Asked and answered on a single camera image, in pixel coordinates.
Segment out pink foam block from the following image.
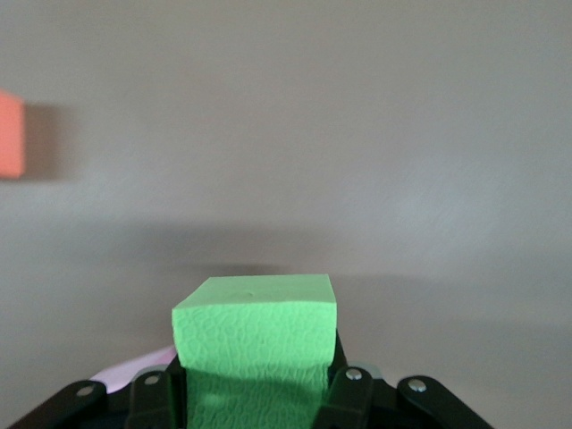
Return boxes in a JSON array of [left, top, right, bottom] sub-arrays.
[[91, 344, 176, 394]]

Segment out orange foam block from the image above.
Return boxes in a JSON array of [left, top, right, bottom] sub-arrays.
[[0, 88, 25, 181]]

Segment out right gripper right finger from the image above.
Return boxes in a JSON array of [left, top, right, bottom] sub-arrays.
[[312, 366, 492, 429]]

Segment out green foam block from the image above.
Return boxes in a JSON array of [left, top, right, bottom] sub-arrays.
[[172, 274, 339, 429]]

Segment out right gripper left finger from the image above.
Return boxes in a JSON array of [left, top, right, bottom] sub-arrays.
[[0, 366, 188, 429]]

